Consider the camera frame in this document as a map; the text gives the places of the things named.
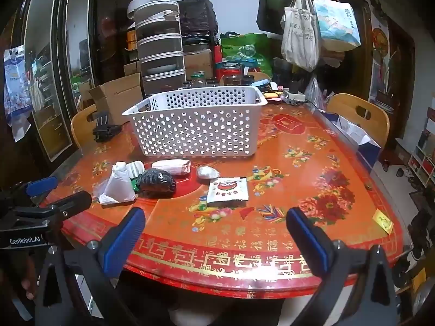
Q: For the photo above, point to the wooden chair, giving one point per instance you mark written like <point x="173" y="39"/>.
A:
<point x="81" y="125"/>
<point x="360" y="122"/>

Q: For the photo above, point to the wall calendar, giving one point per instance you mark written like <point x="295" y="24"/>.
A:
<point x="380" y="61"/>

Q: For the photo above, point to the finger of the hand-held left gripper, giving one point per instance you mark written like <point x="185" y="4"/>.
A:
<point x="73" y="202"/>
<point x="42" y="186"/>

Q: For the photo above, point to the blue printed paper bag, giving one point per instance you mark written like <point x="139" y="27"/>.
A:
<point x="336" y="23"/>

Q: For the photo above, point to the clear plastic bag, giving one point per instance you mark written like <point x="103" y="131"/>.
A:
<point x="314" y="93"/>

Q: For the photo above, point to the white cloth tote bag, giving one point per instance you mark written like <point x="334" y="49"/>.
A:
<point x="299" y="37"/>

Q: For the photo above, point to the white bowl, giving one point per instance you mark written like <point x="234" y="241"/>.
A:
<point x="137" y="6"/>

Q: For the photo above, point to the black clamp tool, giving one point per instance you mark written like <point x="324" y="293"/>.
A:
<point x="103" y="129"/>

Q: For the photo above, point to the blue white plastic bag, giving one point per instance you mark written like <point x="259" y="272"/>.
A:
<point x="15" y="85"/>

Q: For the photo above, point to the white red printed sachet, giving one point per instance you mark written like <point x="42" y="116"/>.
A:
<point x="227" y="190"/>

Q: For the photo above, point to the white blue paper bag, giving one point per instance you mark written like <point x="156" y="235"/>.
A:
<point x="353" y="135"/>

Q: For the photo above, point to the small white soft packet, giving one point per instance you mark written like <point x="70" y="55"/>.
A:
<point x="136" y="168"/>

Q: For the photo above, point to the green plastic packet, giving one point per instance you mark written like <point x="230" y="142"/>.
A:
<point x="135" y="185"/>

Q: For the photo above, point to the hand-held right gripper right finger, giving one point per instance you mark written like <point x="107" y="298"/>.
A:
<point x="307" y="241"/>

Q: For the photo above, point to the white perforated plastic basket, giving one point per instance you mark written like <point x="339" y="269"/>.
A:
<point x="204" y="125"/>

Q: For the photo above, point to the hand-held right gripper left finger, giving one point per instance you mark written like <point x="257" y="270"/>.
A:
<point x="124" y="241"/>

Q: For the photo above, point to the black knitted cloth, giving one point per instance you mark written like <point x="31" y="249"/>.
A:
<point x="156" y="180"/>

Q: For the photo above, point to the white pink towel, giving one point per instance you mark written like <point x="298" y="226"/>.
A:
<point x="171" y="167"/>

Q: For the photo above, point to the white cube shelf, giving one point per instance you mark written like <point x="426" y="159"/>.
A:
<point x="421" y="169"/>

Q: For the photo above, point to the open cardboard box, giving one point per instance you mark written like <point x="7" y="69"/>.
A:
<point x="117" y="95"/>

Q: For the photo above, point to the dark mirrored cabinet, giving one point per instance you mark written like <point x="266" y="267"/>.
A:
<point x="47" y="74"/>

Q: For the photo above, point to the black hanging bag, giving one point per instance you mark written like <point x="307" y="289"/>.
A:
<point x="268" y="10"/>

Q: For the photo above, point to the yellow card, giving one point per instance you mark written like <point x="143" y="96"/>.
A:
<point x="383" y="220"/>

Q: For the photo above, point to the closed cardboard box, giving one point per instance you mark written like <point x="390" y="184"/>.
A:
<point x="198" y="62"/>

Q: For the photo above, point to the person's left hand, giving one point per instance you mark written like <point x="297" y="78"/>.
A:
<point x="28" y="287"/>

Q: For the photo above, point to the green shopping bag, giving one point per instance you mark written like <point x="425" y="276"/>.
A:
<point x="249" y="49"/>

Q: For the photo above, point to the white plastic wrap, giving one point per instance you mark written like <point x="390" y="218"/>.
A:
<point x="207" y="172"/>

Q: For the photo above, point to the stacked plastic drawer unit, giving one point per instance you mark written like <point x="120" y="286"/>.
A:
<point x="159" y="47"/>

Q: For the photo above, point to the black plastic covered box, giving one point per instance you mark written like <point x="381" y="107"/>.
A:
<point x="197" y="17"/>

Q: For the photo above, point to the small glass jar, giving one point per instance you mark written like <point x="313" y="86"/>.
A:
<point x="198" y="78"/>

